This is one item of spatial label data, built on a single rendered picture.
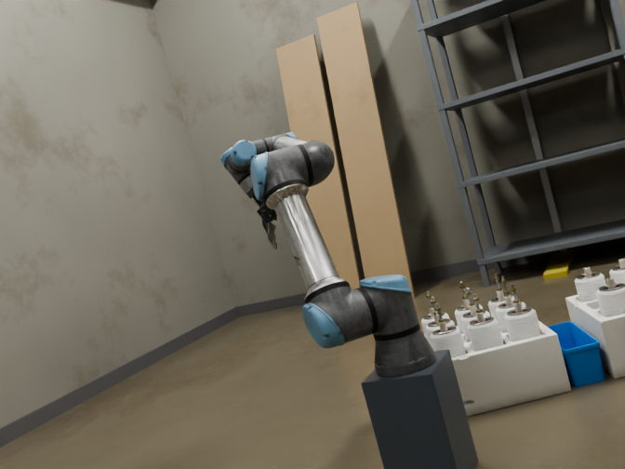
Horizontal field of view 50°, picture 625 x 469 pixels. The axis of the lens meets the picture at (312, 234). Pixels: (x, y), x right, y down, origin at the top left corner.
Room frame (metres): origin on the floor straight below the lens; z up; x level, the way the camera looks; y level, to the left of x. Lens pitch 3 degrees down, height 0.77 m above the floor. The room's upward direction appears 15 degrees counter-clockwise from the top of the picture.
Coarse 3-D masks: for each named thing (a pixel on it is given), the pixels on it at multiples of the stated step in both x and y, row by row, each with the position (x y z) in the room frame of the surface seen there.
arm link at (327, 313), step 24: (264, 168) 1.70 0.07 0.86; (288, 168) 1.71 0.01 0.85; (264, 192) 1.71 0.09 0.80; (288, 192) 1.69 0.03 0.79; (288, 216) 1.67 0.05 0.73; (312, 216) 1.69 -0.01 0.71; (288, 240) 1.67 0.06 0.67; (312, 240) 1.64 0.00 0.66; (312, 264) 1.61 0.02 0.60; (312, 288) 1.59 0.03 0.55; (336, 288) 1.57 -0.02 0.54; (312, 312) 1.54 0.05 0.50; (336, 312) 1.54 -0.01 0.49; (360, 312) 1.55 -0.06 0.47; (312, 336) 1.60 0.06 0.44; (336, 336) 1.54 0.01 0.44; (360, 336) 1.57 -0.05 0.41
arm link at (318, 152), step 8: (280, 136) 2.13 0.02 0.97; (288, 136) 2.15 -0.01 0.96; (296, 136) 2.16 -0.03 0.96; (272, 144) 2.13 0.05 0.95; (280, 144) 2.05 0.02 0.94; (288, 144) 1.99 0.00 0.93; (296, 144) 1.94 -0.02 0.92; (304, 144) 1.77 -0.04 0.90; (312, 144) 1.77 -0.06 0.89; (320, 144) 1.79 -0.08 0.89; (312, 152) 1.75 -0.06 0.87; (320, 152) 1.76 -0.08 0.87; (328, 152) 1.79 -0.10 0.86; (312, 160) 1.74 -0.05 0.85; (320, 160) 1.75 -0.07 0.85; (328, 160) 1.77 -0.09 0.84; (312, 168) 1.74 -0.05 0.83; (320, 168) 1.75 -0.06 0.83; (328, 168) 1.77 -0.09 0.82; (320, 176) 1.76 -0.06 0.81; (312, 184) 1.77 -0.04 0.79
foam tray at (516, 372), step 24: (504, 336) 2.07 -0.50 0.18; (552, 336) 1.96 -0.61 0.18; (456, 360) 1.98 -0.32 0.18; (480, 360) 1.97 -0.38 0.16; (504, 360) 1.97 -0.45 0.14; (528, 360) 1.96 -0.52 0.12; (552, 360) 1.96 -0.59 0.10; (480, 384) 1.97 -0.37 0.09; (504, 384) 1.97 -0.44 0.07; (528, 384) 1.96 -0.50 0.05; (552, 384) 1.96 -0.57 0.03; (480, 408) 1.97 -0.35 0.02
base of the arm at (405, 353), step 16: (384, 336) 1.59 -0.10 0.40; (400, 336) 1.58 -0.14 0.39; (416, 336) 1.59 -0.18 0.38; (384, 352) 1.59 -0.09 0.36; (400, 352) 1.57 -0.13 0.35; (416, 352) 1.58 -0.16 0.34; (432, 352) 1.60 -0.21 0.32; (384, 368) 1.58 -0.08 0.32; (400, 368) 1.56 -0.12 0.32; (416, 368) 1.56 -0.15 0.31
